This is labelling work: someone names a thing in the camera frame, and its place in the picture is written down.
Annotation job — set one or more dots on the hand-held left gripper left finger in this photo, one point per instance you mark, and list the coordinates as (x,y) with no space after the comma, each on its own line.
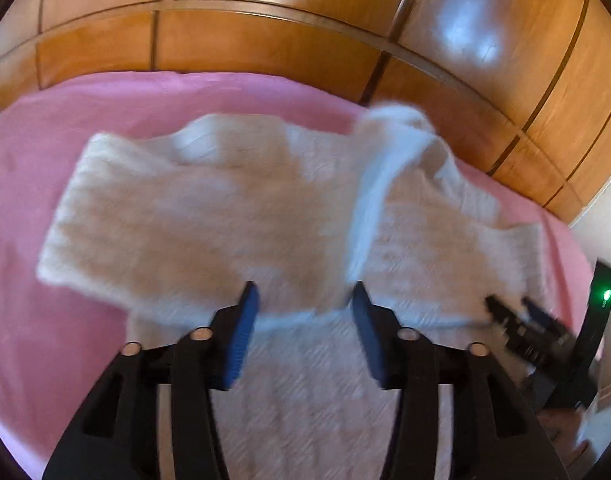
(240,341)

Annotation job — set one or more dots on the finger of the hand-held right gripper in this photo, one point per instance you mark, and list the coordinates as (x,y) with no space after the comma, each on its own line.
(500,312)
(543,317)

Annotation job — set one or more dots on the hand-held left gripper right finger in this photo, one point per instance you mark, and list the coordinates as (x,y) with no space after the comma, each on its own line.
(368,341)

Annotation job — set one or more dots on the white knit sweater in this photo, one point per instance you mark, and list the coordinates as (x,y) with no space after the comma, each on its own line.
(225,220)

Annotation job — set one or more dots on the pink blanket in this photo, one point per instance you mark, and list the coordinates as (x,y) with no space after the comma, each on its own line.
(30,170)

